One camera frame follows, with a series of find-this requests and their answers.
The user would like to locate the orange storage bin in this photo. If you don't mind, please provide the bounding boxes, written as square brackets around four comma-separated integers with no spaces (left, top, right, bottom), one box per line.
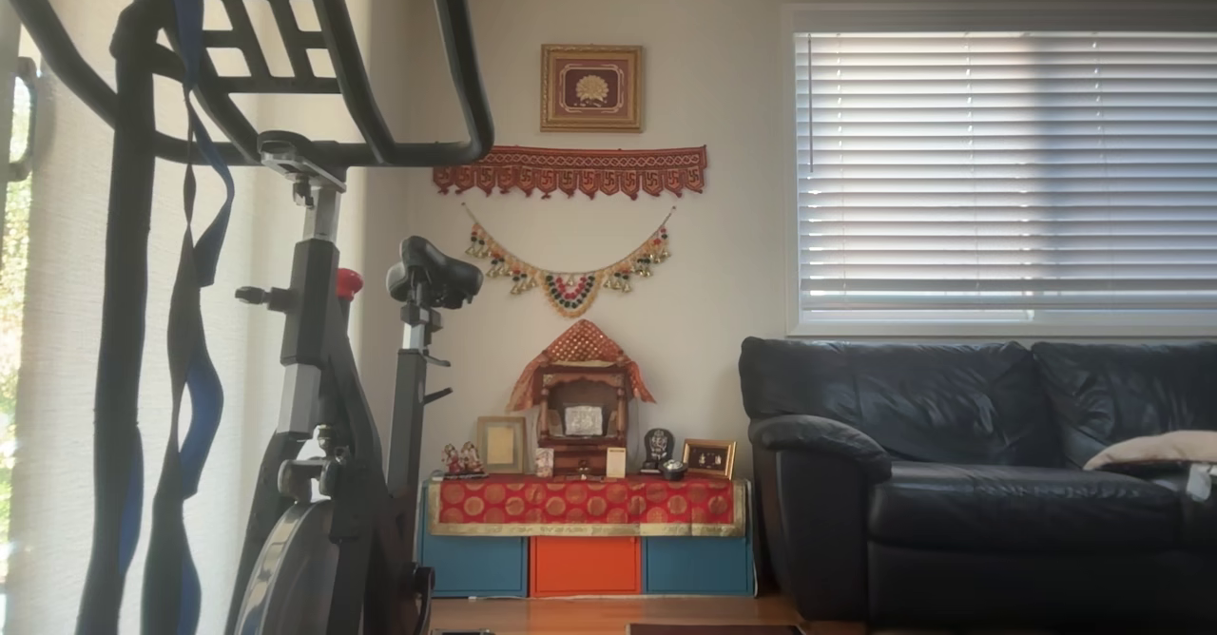
[530,536,642,597]

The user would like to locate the red embroidered wall hanging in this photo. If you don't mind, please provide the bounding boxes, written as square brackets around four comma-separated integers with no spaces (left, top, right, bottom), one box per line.
[433,145,708,201]

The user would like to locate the white sheer curtain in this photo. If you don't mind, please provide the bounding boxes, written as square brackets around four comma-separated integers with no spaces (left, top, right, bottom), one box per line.
[0,0,419,635]

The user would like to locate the blue storage bin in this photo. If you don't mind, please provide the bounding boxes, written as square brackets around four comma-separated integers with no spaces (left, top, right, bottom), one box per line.
[421,535,528,598]
[644,536,754,596]

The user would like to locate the black blue hanging strap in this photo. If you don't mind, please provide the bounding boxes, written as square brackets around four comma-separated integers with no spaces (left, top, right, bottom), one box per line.
[76,0,236,635]

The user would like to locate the beaded garland wall hanging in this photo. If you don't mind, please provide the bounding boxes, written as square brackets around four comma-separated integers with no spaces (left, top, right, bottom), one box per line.
[463,203,677,318]

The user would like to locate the gold framed wall picture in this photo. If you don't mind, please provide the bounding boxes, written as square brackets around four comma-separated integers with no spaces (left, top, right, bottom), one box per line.
[540,44,645,133]

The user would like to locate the small colourful figurines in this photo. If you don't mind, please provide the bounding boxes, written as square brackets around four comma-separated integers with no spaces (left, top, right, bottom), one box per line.
[440,442,486,477]

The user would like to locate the pale picture frame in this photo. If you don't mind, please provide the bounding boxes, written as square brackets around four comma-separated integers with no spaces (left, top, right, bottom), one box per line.
[476,415,527,474]

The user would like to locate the white window blinds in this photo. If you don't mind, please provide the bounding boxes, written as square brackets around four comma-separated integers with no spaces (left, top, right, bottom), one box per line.
[795,31,1217,324]

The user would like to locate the red gold patterned cloth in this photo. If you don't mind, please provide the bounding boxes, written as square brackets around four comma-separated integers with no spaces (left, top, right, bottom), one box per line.
[426,476,748,537]

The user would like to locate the black leather sofa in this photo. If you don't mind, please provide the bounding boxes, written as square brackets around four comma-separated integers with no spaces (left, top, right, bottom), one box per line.
[739,336,1217,628]

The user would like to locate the black exercise bike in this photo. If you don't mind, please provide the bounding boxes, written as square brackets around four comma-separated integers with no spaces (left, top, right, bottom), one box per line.
[0,0,495,635]

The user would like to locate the wooden shrine with red canopy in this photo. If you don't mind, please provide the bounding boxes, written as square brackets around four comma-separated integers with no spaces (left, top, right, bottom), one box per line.
[507,319,657,477]

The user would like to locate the white window frame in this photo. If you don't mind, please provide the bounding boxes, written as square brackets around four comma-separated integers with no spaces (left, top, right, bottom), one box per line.
[784,5,1217,337]

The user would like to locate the beige cushion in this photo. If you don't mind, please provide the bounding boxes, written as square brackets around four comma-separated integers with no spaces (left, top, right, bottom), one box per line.
[1084,430,1217,472]

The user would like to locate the gold photo frame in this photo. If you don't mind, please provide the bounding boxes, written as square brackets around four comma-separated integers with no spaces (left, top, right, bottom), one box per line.
[682,438,737,480]

